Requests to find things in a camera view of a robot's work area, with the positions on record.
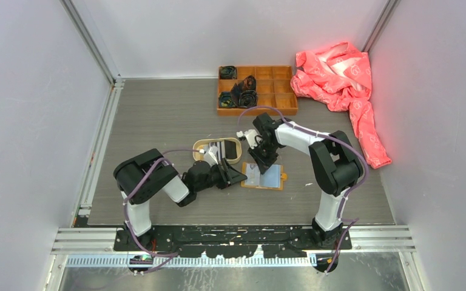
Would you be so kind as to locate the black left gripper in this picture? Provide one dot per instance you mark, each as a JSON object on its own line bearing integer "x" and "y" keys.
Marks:
{"x": 229, "y": 174}

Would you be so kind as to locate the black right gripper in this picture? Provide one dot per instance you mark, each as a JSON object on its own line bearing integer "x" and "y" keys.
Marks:
{"x": 263, "y": 163}

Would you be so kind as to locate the orange leather card holder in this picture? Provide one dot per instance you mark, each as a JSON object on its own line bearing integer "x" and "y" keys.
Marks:
{"x": 273, "y": 179}

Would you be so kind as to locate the beige oval card tray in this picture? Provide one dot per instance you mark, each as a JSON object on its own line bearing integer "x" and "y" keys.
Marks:
{"x": 198, "y": 155}

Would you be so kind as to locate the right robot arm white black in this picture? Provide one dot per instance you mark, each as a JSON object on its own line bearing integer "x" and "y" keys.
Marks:
{"x": 337, "y": 167}

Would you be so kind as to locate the stack of credit cards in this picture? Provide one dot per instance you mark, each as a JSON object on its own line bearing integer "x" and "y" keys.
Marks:
{"x": 229, "y": 148}

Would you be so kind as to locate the dark rolled fabric bottom centre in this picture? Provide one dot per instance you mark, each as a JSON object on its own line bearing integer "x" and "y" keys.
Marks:
{"x": 248, "y": 99}

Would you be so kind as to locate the dark rolled fabric bottom left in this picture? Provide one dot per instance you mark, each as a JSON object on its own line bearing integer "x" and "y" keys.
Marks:
{"x": 226, "y": 101}

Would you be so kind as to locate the orange wooden compartment tray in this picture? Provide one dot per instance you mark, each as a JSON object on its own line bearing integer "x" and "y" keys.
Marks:
{"x": 273, "y": 89}

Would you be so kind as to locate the dark rolled fabric top left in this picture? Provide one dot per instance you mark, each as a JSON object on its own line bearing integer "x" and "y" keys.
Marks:
{"x": 227, "y": 72}

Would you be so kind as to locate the pink crumpled cloth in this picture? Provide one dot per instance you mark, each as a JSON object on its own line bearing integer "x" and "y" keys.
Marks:
{"x": 340, "y": 77}

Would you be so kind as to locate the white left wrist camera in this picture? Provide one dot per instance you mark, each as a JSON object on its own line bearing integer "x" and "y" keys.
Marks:
{"x": 211, "y": 155}

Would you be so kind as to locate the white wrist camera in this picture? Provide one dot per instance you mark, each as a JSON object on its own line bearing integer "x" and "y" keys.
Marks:
{"x": 211, "y": 155}
{"x": 251, "y": 136}

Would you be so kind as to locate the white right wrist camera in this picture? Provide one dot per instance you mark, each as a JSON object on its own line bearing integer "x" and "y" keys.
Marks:
{"x": 251, "y": 136}

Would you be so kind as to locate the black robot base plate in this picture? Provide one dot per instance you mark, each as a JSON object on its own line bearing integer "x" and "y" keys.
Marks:
{"x": 239, "y": 241}

